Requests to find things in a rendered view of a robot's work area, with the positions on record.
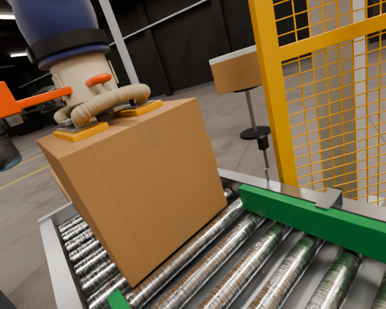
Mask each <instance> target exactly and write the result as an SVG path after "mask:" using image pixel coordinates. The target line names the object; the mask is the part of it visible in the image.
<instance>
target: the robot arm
mask: <svg viewBox="0 0 386 309"><path fill-rule="evenodd" d="M53 90H57V88H56V87H55V85H53V86H46V87H43V88H42V89H41V90H40V91H38V92H37V93H36V94H32V95H31V97H32V96H36V95H38V94H42V93H46V92H49V91H53ZM54 106H55V107H54ZM65 106H67V103H65V104H63V103H61V102H59V103H57V104H56V105H55V103H54V102H53V100H50V101H47V102H43V103H40V104H36V105H33V106H30V107H27V108H24V109H21V112H20V113H19V114H17V115H13V116H10V117H7V118H4V119H1V120H0V172H3V171H6V170H9V169H11V168H12V167H14V166H16V165H17V164H19V163H20V162H21V160H22V156H21V154H20V152H19V150H17V148H16V146H15V145H14V144H13V142H12V141H11V139H10V137H9V136H8V135H7V133H6V132H5V129H7V128H10V127H12V126H16V125H18V124H21V123H23V122H24V121H23V120H22V119H24V120H25V119H27V116H26V115H25V113H32V112H36V111H39V112H40V113H45V112H48V113H56V112H57V111H58V110H60V109H61V108H63V107H65Z"/></svg>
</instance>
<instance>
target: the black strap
mask: <svg viewBox="0 0 386 309"><path fill-rule="evenodd" d="M91 44H107V45H108V46H109V41H108V39H107V36H106V34H105V31H103V30H101V29H97V28H85V29H76V30H71V31H66V32H61V33H59V34H55V35H52V36H49V37H46V38H43V39H41V40H38V41H37V42H35V43H33V44H32V45H31V46H30V47H29V48H26V55H27V57H28V58H29V60H30V62H31V64H36V65H38V62H39V61H40V60H41V59H44V58H46V57H48V56H50V55H53V54H55V53H58V52H62V51H64V50H68V49H71V48H75V47H81V46H84V45H91Z"/></svg>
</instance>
